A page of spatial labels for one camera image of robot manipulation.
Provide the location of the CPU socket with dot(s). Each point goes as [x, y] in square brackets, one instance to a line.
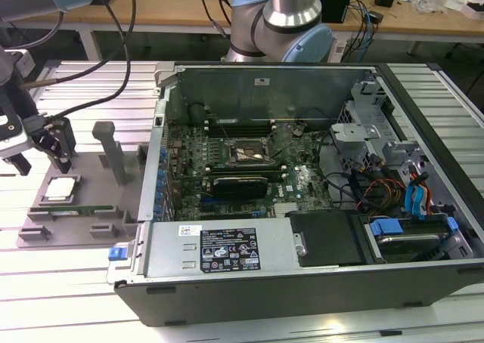
[246, 146]

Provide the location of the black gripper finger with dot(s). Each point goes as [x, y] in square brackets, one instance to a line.
[19, 163]
[60, 143]

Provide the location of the silver square CPU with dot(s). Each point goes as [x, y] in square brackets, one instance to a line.
[60, 188]

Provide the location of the round coin battery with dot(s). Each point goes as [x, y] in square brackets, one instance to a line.
[298, 131]

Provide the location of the black desktop tower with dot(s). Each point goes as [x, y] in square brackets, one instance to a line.
[334, 1]

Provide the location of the grey plastic parts rack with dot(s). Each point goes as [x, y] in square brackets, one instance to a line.
[94, 192]

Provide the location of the green RAM stick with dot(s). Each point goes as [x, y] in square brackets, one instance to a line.
[87, 208]

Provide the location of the clear plastic bags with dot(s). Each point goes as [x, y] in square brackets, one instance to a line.
[435, 1]

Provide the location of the black graphics card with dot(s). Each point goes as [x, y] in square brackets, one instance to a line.
[242, 187]

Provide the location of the wooden desk white legs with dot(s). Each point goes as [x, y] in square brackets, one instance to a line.
[416, 22]

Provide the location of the hard disk in blue carrier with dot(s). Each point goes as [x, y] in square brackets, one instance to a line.
[385, 227]

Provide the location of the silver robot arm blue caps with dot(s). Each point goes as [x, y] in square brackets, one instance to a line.
[291, 18]

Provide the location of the black plastic shroud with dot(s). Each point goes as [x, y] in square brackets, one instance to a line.
[329, 237]

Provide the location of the blue case latch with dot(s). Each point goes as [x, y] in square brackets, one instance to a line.
[116, 254]

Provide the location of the silver power supply with label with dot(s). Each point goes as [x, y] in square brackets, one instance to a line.
[170, 252]

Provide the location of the thin metal locking lever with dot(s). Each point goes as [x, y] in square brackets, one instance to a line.
[224, 129]
[251, 155]

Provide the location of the grey metal drive cage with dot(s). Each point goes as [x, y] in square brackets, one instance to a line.
[351, 135]

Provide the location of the open black PC case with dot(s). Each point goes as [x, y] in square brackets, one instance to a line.
[264, 297]

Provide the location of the black RAM slots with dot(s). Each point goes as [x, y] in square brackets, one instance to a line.
[242, 128]
[242, 171]

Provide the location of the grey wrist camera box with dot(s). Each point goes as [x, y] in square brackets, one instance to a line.
[15, 67]

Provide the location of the small silver heatsink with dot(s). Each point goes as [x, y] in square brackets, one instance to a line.
[285, 209]

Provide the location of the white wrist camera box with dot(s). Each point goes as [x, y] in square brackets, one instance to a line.
[11, 143]

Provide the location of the green motherboard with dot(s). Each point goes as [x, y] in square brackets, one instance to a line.
[295, 184]

